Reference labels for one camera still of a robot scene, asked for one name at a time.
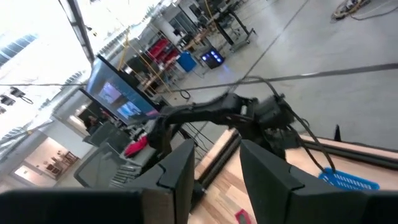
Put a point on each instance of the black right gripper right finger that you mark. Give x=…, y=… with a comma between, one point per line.
x=273, y=186

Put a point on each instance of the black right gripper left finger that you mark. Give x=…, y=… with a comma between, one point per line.
x=174, y=186

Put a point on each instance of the black rolling desk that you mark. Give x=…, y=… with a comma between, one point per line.
x=224, y=31

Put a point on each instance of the red square charger with prongs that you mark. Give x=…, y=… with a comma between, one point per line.
x=241, y=217

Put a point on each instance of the person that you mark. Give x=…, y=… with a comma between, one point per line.
x=91, y=124

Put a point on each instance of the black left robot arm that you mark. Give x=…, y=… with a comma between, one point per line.
x=217, y=112

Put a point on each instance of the blue plastic basket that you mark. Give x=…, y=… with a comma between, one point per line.
x=348, y=180

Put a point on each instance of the grey office chair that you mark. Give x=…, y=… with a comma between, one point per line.
x=107, y=137

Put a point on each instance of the black ceiling-hung device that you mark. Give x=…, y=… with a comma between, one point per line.
x=7, y=100
x=17, y=92

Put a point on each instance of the computer case with blue lights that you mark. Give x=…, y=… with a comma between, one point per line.
x=213, y=59

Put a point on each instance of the black frame clip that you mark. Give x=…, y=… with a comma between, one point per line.
x=337, y=134

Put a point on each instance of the black keyboard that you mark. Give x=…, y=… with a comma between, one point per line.
x=124, y=175

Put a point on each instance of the red shelf bins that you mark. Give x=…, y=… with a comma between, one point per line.
x=158, y=46

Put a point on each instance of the black ceiling light rail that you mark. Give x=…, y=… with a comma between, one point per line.
x=79, y=28

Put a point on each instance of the large flat screen monitor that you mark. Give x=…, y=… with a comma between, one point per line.
x=118, y=93

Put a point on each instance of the blue plastic bin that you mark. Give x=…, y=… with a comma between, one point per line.
x=186, y=61

